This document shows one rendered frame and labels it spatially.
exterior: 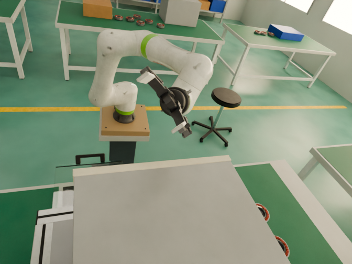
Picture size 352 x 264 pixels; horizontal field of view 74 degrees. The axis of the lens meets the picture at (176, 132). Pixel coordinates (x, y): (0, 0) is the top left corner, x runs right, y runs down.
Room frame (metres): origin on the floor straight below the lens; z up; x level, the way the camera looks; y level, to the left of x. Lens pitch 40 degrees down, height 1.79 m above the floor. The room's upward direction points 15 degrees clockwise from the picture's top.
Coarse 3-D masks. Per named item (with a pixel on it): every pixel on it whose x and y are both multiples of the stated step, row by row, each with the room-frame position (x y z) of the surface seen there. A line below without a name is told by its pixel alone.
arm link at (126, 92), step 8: (120, 88) 1.16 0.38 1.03; (128, 88) 1.18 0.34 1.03; (136, 88) 1.22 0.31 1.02; (120, 96) 1.13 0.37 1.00; (128, 96) 1.16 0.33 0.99; (136, 96) 1.21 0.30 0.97; (120, 104) 1.14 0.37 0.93; (128, 104) 1.16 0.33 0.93; (120, 112) 1.15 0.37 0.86; (128, 112) 1.16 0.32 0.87
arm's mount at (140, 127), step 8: (136, 104) 1.39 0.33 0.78; (104, 112) 1.20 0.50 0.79; (112, 112) 1.22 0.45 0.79; (136, 112) 1.30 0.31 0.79; (144, 112) 1.32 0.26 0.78; (104, 120) 1.12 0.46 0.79; (112, 120) 1.14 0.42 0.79; (136, 120) 1.21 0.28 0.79; (144, 120) 1.23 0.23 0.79; (104, 128) 1.05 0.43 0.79; (112, 128) 1.07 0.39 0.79; (120, 128) 1.09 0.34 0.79; (128, 128) 1.11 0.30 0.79; (136, 128) 1.13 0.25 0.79; (144, 128) 1.15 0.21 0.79
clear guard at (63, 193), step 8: (112, 160) 0.64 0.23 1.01; (120, 160) 0.63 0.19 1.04; (56, 168) 0.49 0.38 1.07; (64, 168) 0.50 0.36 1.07; (72, 168) 0.51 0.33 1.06; (56, 176) 0.46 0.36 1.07; (64, 176) 0.47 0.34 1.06; (72, 176) 0.48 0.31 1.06; (56, 184) 0.43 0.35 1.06; (64, 184) 0.44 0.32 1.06; (72, 184) 0.45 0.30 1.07; (56, 192) 0.40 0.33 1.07; (64, 192) 0.41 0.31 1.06; (72, 192) 0.42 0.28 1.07; (56, 200) 0.38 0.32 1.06; (64, 200) 0.38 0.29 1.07; (72, 200) 0.39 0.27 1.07
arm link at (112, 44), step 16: (112, 32) 0.98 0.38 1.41; (128, 32) 1.04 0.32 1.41; (112, 48) 0.94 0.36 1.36; (128, 48) 0.99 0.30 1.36; (96, 64) 1.01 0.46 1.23; (112, 64) 0.98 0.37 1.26; (96, 80) 1.02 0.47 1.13; (112, 80) 1.05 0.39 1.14; (96, 96) 1.04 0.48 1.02; (112, 96) 1.10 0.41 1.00
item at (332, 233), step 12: (276, 168) 1.16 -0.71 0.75; (288, 168) 1.19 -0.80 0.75; (288, 180) 1.08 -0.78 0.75; (300, 180) 1.11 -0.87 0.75; (0, 192) 0.50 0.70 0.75; (300, 192) 1.01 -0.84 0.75; (300, 204) 0.91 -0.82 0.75; (312, 204) 0.94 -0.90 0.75; (312, 216) 0.85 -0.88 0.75; (324, 216) 0.87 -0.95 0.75; (324, 228) 0.79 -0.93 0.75; (336, 228) 0.81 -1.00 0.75; (336, 240) 0.74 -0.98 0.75; (348, 240) 0.76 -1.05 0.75; (336, 252) 0.67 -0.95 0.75; (348, 252) 0.69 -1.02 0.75
